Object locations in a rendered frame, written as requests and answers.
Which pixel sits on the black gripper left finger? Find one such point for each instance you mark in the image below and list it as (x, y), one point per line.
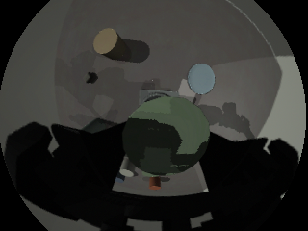
(104, 149)

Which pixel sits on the grey-green bottle with blue cap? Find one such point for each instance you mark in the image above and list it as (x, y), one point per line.
(94, 126)

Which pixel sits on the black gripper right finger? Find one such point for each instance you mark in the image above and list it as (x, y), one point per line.
(223, 155)

